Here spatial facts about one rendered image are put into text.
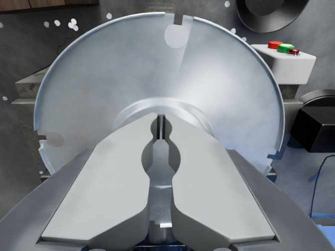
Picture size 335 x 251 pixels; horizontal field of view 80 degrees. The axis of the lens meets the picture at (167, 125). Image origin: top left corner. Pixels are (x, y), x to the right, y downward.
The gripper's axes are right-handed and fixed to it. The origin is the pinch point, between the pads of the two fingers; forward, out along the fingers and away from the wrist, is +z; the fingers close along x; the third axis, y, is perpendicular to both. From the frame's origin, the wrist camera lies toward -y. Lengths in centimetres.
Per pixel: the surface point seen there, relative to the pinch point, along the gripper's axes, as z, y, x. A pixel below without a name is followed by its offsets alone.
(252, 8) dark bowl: 88, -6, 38
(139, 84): 9.5, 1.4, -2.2
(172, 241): 8.9, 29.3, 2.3
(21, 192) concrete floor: 87, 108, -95
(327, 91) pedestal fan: 86, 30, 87
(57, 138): 9.1, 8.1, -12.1
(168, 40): 9.7, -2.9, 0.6
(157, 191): 8.7, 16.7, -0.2
